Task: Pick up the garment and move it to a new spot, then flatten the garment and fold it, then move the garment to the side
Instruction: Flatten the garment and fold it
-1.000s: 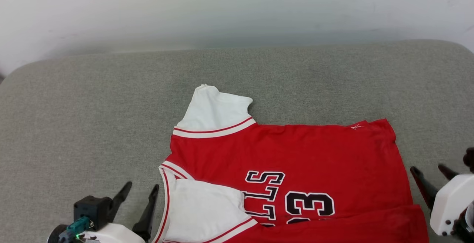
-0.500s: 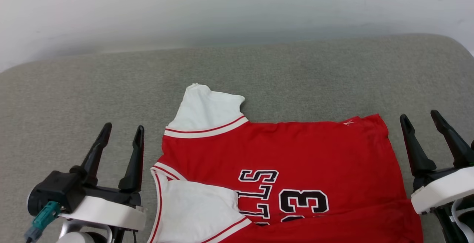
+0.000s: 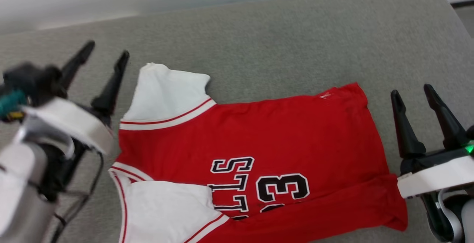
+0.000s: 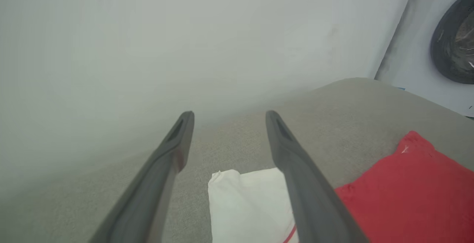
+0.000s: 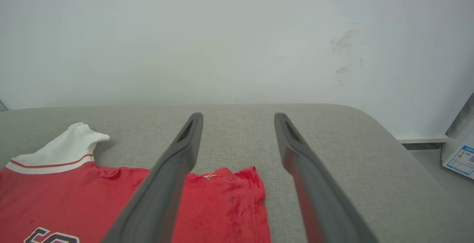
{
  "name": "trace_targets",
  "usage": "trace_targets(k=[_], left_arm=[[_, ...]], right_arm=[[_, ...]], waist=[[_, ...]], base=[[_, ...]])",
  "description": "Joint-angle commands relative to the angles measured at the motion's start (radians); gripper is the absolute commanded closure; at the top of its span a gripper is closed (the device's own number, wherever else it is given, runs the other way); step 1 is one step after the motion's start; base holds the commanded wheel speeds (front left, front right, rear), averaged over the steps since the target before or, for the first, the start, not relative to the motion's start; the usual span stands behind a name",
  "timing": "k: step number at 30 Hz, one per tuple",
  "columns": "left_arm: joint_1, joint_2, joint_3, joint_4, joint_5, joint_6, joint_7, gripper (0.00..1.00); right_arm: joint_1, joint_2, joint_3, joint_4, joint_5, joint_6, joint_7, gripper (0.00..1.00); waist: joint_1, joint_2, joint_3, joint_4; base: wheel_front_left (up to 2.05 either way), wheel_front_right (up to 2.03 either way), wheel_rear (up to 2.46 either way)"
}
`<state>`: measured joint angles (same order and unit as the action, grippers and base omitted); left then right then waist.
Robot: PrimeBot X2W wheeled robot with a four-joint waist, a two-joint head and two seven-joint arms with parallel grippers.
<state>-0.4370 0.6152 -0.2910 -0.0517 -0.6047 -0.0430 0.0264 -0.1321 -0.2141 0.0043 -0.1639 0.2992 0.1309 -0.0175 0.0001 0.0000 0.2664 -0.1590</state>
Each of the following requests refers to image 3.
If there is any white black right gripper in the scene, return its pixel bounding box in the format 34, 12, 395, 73
390, 84, 474, 199

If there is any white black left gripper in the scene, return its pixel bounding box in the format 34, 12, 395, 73
21, 41, 130, 155

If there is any red and white basketball jersey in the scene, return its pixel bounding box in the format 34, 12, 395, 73
108, 62, 408, 243

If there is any grey fabric sofa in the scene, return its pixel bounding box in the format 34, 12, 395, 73
0, 0, 474, 243

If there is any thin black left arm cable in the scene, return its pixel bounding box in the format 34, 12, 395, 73
51, 150, 105, 243

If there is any light grey right arm cable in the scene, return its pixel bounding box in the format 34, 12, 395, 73
437, 189, 464, 242

